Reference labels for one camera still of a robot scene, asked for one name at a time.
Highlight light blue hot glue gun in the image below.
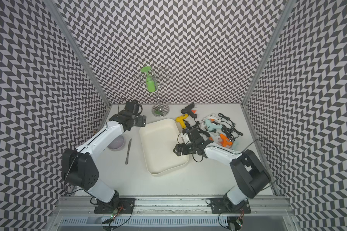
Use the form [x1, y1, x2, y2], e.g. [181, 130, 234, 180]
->
[205, 119, 223, 132]

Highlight cream plastic storage box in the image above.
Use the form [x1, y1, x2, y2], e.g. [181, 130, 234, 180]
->
[139, 118, 189, 177]

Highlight orange hot glue gun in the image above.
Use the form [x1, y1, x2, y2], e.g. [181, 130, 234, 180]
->
[219, 134, 233, 148]

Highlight yellow hot glue gun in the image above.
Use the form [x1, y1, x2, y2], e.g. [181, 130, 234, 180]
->
[175, 114, 189, 129]

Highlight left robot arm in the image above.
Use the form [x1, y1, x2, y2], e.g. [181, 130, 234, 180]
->
[62, 100, 147, 203]

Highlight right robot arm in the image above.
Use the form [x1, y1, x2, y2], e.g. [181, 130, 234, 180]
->
[173, 129, 271, 211]

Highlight green spray bottle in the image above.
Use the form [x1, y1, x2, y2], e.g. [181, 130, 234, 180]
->
[141, 66, 156, 93]

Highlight lilac bowl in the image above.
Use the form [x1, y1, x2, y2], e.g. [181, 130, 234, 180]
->
[108, 135, 125, 151]

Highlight chrome hook stand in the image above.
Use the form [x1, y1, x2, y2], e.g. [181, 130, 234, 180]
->
[135, 67, 171, 117]

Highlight metal knife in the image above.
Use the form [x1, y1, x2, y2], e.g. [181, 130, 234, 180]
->
[125, 138, 132, 165]

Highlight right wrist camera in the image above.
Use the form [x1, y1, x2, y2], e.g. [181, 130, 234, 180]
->
[180, 133, 190, 144]

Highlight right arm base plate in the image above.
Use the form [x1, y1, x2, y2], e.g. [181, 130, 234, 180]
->
[206, 197, 251, 214]

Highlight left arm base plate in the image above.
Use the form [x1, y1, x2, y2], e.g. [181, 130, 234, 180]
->
[94, 197, 136, 214]

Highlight aluminium front rail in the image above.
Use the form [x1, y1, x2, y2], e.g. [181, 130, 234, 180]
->
[53, 195, 294, 216]

